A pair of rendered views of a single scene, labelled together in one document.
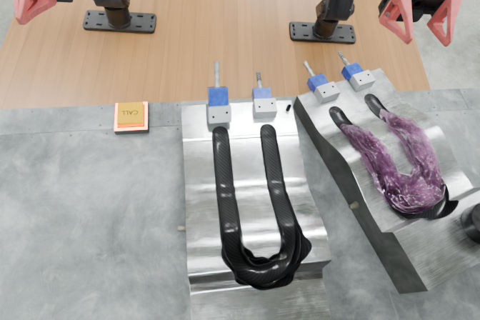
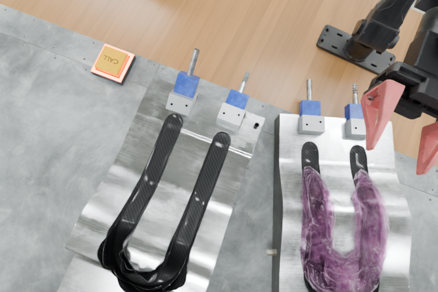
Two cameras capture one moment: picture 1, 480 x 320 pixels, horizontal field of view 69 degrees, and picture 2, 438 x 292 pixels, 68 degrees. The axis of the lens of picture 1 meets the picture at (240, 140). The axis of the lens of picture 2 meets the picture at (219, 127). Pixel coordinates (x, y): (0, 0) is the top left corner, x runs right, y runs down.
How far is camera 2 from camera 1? 0.27 m
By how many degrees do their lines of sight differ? 15
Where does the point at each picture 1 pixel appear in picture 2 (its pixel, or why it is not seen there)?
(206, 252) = (90, 235)
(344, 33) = (380, 62)
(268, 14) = (308, 6)
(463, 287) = not seen: outside the picture
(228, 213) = (136, 206)
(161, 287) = (62, 233)
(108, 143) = (83, 80)
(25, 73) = not seen: outside the picture
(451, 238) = not seen: outside the picture
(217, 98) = (183, 87)
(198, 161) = (139, 139)
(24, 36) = not seen: outside the picture
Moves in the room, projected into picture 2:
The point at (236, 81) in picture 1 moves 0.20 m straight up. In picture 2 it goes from (232, 68) to (241, 23)
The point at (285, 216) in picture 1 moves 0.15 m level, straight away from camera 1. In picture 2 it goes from (186, 236) to (259, 204)
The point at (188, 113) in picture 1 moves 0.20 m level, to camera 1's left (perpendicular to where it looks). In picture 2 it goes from (154, 87) to (85, 36)
